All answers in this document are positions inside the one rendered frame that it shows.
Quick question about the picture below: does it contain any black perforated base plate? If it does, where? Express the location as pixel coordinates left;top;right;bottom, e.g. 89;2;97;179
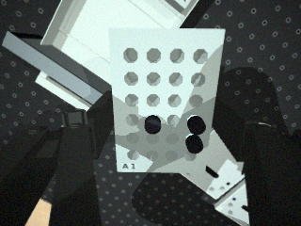
0;0;301;226

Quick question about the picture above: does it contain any white block with round holes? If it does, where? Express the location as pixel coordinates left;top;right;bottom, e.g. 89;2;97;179
108;28;225;173
165;0;191;13

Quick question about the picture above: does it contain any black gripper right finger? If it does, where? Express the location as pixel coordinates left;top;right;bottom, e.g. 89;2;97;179
212;92;301;226

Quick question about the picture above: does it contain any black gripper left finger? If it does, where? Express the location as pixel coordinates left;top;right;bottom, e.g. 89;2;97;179
0;90;114;226

